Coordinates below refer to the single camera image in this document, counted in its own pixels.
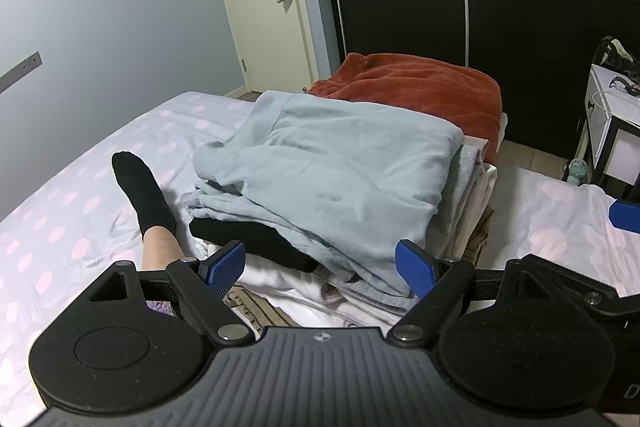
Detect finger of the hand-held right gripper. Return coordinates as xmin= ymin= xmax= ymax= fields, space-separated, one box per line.
xmin=607 ymin=200 xmax=640 ymax=233
xmin=547 ymin=270 xmax=640 ymax=316

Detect white bedside table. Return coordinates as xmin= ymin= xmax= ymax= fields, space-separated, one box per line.
xmin=574 ymin=63 xmax=640 ymax=188

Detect rust red blanket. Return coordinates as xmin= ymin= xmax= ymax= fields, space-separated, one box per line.
xmin=307 ymin=52 xmax=503 ymax=158

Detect khaki garment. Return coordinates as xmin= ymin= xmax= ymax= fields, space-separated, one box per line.
xmin=222 ymin=206 xmax=495 ymax=335

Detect black sock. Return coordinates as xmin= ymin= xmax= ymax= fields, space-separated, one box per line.
xmin=110 ymin=151 xmax=177 ymax=244

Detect purple fleece clothing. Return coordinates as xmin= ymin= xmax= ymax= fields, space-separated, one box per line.
xmin=144 ymin=299 xmax=177 ymax=319

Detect small desk fan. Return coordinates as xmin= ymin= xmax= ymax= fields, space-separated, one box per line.
xmin=564 ymin=158 xmax=592 ymax=184

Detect person's bare leg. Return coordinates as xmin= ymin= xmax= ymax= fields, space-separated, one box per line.
xmin=141 ymin=226 xmax=187 ymax=271

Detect dark bag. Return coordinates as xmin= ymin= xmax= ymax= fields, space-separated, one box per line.
xmin=594 ymin=35 xmax=640 ymax=78

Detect pink dotted bed sheet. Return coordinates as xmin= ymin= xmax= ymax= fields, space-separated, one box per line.
xmin=0 ymin=90 xmax=640 ymax=427

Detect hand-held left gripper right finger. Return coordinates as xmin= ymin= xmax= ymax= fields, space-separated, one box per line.
xmin=387 ymin=239 xmax=551 ymax=348

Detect eyeglasses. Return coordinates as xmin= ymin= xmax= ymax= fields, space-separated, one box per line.
xmin=609 ymin=76 xmax=640 ymax=96

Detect black garment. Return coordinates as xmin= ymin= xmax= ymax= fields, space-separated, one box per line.
xmin=189 ymin=216 xmax=319 ymax=273

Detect cream door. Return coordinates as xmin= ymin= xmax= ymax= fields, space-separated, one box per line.
xmin=204 ymin=0 xmax=347 ymax=98

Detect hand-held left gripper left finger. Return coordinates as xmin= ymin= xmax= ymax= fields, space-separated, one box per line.
xmin=87 ymin=241 xmax=257 ymax=348

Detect grey wall socket strip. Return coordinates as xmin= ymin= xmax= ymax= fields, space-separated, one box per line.
xmin=0 ymin=51 xmax=42 ymax=94

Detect light grey pants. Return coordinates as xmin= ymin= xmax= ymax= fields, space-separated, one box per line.
xmin=181 ymin=90 xmax=466 ymax=311

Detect white folded cloth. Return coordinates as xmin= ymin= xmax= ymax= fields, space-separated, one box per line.
xmin=197 ymin=146 xmax=510 ymax=329

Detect grey knit garment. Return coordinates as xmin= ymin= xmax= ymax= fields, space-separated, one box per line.
xmin=439 ymin=143 xmax=485 ymax=253

